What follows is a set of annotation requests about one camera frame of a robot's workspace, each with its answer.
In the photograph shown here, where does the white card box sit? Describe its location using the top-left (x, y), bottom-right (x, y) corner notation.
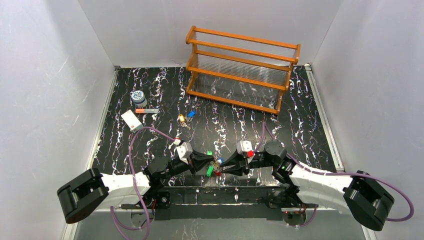
top-left (120, 110), bottom-right (144, 133)

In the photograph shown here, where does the blue white round jar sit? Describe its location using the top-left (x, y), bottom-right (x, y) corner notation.
top-left (130, 90), bottom-right (147, 109)

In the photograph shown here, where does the yellow tag key left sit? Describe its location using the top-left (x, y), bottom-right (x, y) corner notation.
top-left (177, 114), bottom-right (191, 129)

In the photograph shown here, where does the orange wooden shelf rack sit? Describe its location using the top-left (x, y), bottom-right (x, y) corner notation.
top-left (185, 25), bottom-right (301, 115)

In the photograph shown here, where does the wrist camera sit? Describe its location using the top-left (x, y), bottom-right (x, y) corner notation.
top-left (176, 142), bottom-right (193, 165)
top-left (236, 140), bottom-right (255, 160)

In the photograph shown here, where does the metal key organizer ring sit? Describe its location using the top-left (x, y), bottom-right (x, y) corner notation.
top-left (206, 155), bottom-right (226, 177)

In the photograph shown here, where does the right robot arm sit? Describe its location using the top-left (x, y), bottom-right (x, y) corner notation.
top-left (221, 140), bottom-right (395, 231)

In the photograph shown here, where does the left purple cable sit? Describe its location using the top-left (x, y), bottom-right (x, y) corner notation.
top-left (109, 126), bottom-right (181, 240)

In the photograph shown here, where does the orange grey marker pen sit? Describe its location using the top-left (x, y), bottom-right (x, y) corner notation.
top-left (135, 108), bottom-right (159, 114)

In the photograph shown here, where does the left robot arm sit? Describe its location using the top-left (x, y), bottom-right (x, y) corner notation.
top-left (56, 150), bottom-right (214, 224)

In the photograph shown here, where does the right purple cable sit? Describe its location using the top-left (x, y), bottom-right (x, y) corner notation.
top-left (255, 121), bottom-right (415, 229)

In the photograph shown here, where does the purple cable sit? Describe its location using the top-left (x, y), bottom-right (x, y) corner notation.
top-left (109, 126), bottom-right (181, 240)
top-left (255, 121), bottom-right (415, 229)

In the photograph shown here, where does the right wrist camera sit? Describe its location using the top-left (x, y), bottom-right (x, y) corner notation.
top-left (236, 140), bottom-right (255, 160)

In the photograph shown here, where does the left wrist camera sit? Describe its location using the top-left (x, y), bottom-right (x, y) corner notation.
top-left (176, 142), bottom-right (193, 165)

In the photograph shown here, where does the small blue tag key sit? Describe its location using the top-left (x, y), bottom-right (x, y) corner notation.
top-left (217, 157), bottom-right (224, 165)

